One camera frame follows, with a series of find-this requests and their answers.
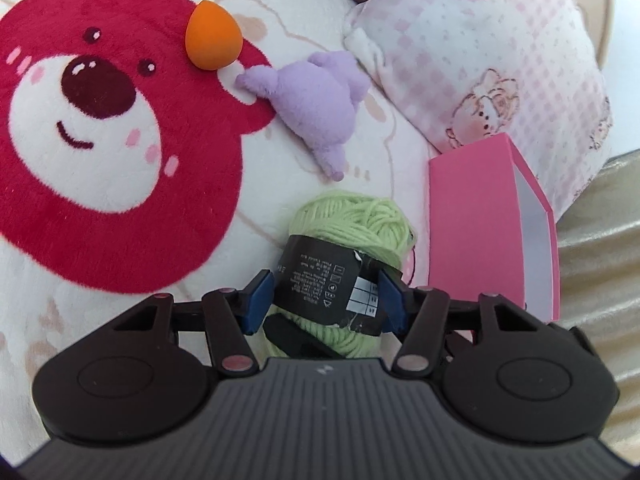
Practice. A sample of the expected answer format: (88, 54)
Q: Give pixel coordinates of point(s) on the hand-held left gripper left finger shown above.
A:
(259, 305)

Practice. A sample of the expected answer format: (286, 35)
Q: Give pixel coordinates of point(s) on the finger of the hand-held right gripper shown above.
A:
(290, 340)

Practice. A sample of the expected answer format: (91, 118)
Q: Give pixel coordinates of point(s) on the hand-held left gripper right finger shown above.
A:
(390, 305)

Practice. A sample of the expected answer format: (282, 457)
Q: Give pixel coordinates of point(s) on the green yarn ball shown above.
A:
(350, 220)

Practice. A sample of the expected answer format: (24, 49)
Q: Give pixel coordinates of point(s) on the pink cardboard box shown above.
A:
(470, 220)

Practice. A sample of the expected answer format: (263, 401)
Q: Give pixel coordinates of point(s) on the purple plush toy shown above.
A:
(315, 95)

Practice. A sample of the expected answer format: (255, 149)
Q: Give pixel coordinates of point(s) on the orange makeup sponge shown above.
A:
(212, 40)

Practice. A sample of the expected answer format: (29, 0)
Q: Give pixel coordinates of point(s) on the bear printed blanket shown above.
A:
(125, 160)

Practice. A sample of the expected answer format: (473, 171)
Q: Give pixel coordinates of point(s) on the gold shiny fabric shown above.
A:
(600, 270)

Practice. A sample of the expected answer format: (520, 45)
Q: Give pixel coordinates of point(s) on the pink checked pillow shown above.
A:
(475, 35)

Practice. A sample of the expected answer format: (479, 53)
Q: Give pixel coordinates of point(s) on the beige bed headboard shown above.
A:
(606, 20)

